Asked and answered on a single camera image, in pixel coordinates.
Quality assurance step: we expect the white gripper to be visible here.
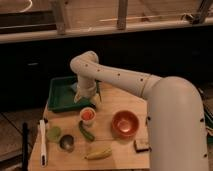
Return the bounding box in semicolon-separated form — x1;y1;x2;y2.
74;86;99;103

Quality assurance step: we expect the red apple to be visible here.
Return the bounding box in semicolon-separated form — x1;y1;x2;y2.
82;111;94;120

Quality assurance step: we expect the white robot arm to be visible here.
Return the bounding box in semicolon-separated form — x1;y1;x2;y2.
70;51;209;171

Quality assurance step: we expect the white paper cup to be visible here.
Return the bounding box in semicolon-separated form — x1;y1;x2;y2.
80;107;96;126

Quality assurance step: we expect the green plastic tray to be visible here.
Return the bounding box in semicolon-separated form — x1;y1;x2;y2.
47;76;93;113

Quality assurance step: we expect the orange bowl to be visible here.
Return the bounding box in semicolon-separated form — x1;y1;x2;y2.
111;110;139;139

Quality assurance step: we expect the green cucumber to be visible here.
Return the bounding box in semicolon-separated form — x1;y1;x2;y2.
78;121;95;142

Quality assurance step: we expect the small metal bowl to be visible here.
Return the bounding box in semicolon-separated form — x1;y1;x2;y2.
59;134;74;152

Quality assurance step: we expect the light green fruit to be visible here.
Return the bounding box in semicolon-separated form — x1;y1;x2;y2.
46;126;61;143

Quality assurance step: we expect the brown sponge block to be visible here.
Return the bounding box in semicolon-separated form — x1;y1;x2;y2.
134;140;149;153

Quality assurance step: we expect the black pole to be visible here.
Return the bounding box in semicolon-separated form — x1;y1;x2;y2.
22;123;28;171

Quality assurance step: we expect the white horizontal rail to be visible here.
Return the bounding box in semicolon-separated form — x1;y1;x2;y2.
0;17;213;45

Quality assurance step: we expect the white handled tool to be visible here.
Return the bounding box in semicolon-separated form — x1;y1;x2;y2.
39;119;47;167

